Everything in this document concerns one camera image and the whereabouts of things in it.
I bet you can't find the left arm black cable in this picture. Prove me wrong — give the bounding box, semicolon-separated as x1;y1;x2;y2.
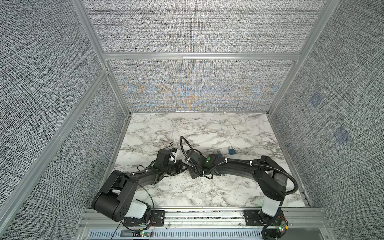
109;176;156;240

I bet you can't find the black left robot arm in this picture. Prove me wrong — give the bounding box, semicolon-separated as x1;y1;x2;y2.
92;147;185;223

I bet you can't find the blue padlock with key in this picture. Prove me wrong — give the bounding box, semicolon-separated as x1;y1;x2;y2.
228;146;237;155

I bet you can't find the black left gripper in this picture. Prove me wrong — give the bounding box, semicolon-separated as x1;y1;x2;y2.
163;159;189;176

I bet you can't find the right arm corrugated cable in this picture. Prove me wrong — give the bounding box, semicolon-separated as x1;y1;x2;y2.
179;135;299;240

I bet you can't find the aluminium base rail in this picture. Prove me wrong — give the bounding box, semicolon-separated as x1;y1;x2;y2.
79;207;331;230

